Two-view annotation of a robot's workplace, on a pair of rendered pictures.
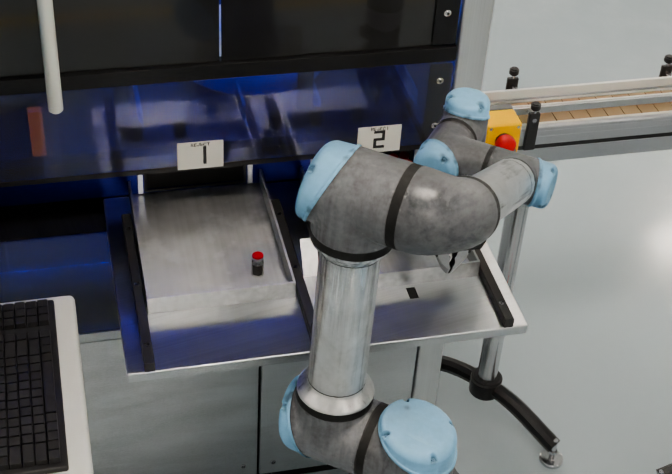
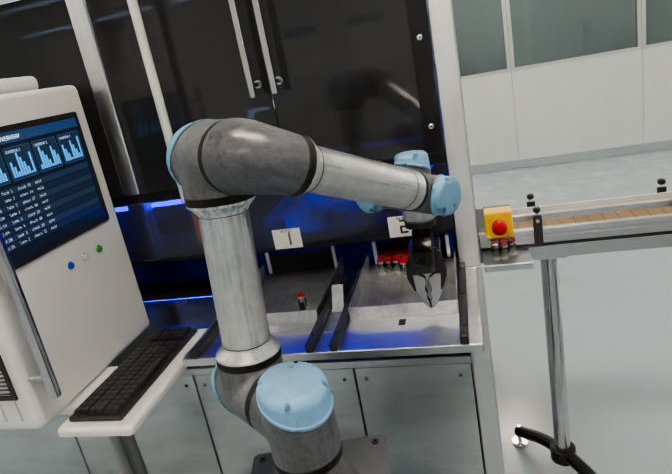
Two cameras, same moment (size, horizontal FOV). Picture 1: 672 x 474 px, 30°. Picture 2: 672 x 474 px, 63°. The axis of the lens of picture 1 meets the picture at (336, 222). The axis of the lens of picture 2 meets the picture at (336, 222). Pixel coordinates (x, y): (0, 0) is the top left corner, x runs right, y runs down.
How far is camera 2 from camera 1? 1.26 m
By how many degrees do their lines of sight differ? 34
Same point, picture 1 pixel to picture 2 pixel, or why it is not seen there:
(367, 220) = (190, 162)
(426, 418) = (302, 376)
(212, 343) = not seen: hidden behind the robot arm
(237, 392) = (349, 423)
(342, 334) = (219, 286)
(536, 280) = (628, 392)
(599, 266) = not seen: outside the picture
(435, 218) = (225, 145)
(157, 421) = not seen: hidden behind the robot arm
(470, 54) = (456, 157)
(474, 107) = (409, 156)
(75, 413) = (156, 388)
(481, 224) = (278, 156)
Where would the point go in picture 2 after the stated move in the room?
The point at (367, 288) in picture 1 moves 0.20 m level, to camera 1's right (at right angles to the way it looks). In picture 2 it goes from (227, 241) to (336, 240)
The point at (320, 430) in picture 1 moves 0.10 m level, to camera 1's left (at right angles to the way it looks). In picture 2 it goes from (224, 382) to (181, 375)
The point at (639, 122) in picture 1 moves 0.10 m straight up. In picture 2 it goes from (633, 222) to (632, 187)
